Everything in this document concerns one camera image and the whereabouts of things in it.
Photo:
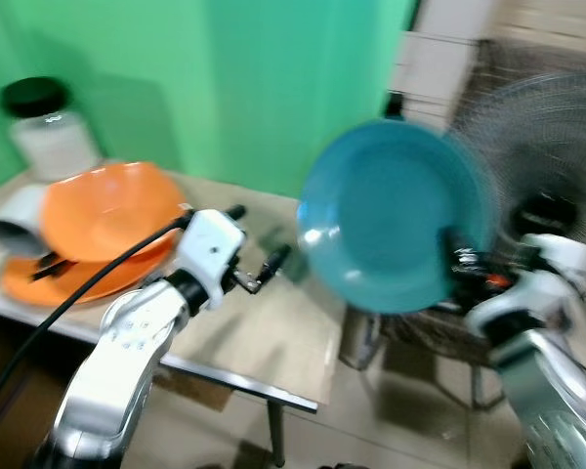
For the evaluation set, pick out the teal round plate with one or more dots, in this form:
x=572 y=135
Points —
x=391 y=210

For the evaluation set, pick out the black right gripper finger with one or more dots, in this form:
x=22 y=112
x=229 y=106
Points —
x=453 y=244

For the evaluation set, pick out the orange bowl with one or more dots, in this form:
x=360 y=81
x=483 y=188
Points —
x=107 y=210

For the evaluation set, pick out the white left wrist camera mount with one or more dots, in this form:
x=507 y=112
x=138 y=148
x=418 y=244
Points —
x=211 y=246

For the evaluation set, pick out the metal table leg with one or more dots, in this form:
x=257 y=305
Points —
x=276 y=435

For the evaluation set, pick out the clear jar with black lid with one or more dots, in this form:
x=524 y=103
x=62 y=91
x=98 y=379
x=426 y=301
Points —
x=51 y=142

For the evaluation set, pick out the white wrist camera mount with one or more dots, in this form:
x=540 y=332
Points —
x=542 y=283
x=211 y=246

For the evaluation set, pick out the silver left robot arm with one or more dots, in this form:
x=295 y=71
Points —
x=117 y=362

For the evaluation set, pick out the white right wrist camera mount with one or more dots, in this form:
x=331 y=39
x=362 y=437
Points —
x=542 y=283

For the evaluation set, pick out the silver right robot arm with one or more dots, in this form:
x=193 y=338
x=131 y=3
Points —
x=552 y=401

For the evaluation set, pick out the grey standing fan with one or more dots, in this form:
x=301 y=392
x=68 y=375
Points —
x=552 y=156

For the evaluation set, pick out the black utensil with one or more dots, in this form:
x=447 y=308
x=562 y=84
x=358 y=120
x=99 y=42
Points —
x=49 y=266

